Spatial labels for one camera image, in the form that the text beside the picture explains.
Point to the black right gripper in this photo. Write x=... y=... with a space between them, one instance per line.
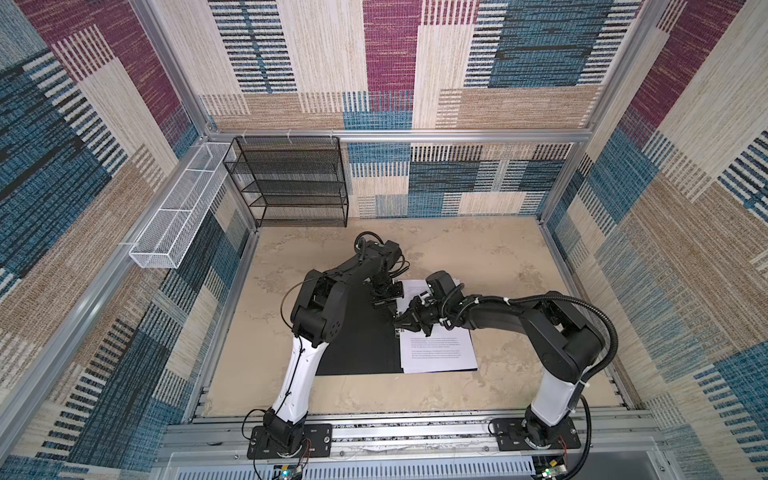
x=412 y=315

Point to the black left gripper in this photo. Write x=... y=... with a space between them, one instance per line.
x=391 y=303

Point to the white text paper sheet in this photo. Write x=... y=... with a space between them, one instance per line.
x=442 y=350

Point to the red folder black inside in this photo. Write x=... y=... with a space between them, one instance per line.
x=367 y=344

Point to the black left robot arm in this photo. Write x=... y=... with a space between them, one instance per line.
x=361 y=292

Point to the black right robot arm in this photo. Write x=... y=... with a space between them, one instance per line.
x=570 y=348

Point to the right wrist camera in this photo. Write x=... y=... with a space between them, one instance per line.
x=440 y=285

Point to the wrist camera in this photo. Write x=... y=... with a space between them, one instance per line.
x=440 y=285
x=390 y=253

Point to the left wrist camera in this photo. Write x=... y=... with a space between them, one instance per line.
x=390 y=253

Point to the aluminium front rail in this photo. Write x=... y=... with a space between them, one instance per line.
x=626 y=444

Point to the black wire mesh shelf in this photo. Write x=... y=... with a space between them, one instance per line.
x=290 y=181

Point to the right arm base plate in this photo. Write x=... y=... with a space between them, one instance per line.
x=522 y=434

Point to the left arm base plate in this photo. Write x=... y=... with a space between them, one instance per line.
x=309 y=440

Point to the white wire mesh basket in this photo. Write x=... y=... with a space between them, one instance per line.
x=168 y=236

